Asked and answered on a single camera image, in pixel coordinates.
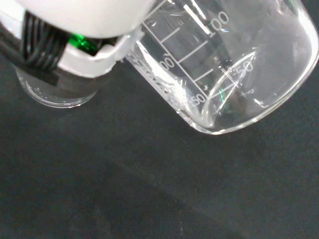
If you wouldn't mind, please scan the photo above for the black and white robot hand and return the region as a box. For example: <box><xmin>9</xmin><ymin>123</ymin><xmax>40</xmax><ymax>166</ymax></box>
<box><xmin>0</xmin><ymin>0</ymin><xmax>165</xmax><ymax>86</ymax></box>

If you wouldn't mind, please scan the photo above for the black bench cloth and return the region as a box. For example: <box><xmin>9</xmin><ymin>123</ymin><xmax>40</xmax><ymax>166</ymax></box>
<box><xmin>0</xmin><ymin>0</ymin><xmax>319</xmax><ymax>239</ymax></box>

